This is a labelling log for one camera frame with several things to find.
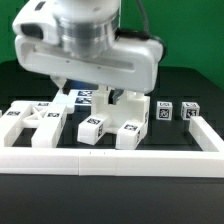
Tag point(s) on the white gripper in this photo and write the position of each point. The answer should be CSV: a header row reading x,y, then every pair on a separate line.
x,y
82,40

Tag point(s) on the white chair seat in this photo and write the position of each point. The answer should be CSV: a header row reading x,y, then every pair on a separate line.
x,y
131,106

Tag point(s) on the white chair back frame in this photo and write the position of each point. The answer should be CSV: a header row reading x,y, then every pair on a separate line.
x,y
48,120

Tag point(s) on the white tagged nut cube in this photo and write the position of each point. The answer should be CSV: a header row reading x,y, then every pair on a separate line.
x,y
164,110
189,109

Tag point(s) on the white tagged nut cube right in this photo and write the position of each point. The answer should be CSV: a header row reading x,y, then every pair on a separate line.
x,y
189,109

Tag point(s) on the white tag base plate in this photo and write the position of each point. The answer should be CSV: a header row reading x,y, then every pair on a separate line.
x,y
76,97

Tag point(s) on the white U-shaped fence frame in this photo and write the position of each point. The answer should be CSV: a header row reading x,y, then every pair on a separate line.
x,y
208,161

